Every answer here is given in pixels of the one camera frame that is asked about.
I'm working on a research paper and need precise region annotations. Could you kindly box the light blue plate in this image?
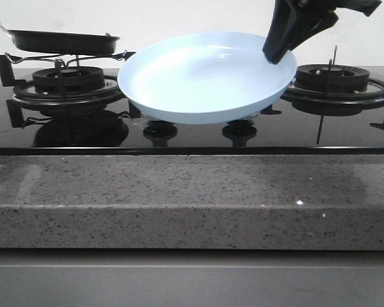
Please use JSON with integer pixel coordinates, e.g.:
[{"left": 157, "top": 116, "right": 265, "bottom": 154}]
[{"left": 118, "top": 31, "right": 298, "bottom": 125}]

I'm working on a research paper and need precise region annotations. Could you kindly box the right black pan support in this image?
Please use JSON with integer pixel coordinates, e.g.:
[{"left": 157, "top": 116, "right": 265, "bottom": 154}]
[{"left": 256, "top": 59, "right": 384, "bottom": 142}]

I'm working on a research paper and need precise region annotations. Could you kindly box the black frying pan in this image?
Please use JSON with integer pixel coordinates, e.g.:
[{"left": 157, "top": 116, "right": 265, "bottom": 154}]
[{"left": 0, "top": 22, "right": 120, "bottom": 56}]

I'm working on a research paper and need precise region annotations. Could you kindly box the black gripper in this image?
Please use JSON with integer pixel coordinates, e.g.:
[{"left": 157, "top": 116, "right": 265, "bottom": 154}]
[{"left": 262, "top": 0, "right": 382, "bottom": 63}]

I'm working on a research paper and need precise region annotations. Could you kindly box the black gas burner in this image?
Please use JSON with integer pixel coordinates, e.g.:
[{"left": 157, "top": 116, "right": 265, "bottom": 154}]
[
  {"left": 33, "top": 67, "right": 105, "bottom": 93},
  {"left": 294, "top": 64, "right": 370, "bottom": 93}
]

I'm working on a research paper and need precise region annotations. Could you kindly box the silver stove knob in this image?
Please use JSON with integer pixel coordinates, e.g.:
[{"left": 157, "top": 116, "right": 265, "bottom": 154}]
[
  {"left": 227, "top": 120, "right": 254, "bottom": 127},
  {"left": 143, "top": 117, "right": 161, "bottom": 122}
]

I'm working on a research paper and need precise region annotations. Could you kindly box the black glass gas cooktop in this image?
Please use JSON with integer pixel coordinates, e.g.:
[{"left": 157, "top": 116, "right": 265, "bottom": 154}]
[{"left": 0, "top": 80, "right": 384, "bottom": 155}]

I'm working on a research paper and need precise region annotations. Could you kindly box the left black gas burner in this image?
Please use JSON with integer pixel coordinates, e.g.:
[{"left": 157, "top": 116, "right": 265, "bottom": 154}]
[{"left": 33, "top": 67, "right": 105, "bottom": 93}]

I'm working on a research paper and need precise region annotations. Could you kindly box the left silver stove knob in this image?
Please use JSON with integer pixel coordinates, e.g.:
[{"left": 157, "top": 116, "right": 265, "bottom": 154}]
[{"left": 143, "top": 117, "right": 161, "bottom": 122}]

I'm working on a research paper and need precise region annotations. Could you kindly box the right silver stove knob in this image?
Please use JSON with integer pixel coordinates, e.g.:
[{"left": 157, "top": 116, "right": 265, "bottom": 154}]
[{"left": 227, "top": 120, "right": 254, "bottom": 127}]

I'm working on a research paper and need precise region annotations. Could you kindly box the wire pan reducer ring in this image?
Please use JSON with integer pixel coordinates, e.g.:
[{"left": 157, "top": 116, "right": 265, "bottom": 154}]
[{"left": 4, "top": 49, "right": 137, "bottom": 70}]

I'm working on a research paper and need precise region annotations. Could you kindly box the left black pan support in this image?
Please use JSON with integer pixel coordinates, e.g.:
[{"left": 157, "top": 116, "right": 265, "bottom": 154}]
[{"left": 0, "top": 52, "right": 125, "bottom": 127}]

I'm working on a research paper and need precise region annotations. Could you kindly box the black pan support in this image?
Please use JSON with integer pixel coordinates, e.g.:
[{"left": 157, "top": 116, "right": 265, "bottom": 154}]
[
  {"left": 0, "top": 52, "right": 125, "bottom": 127},
  {"left": 256, "top": 59, "right": 384, "bottom": 142}
]

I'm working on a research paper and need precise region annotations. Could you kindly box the right black gas burner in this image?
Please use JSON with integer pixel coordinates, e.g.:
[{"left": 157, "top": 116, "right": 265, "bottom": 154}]
[{"left": 294, "top": 64, "right": 370, "bottom": 93}]

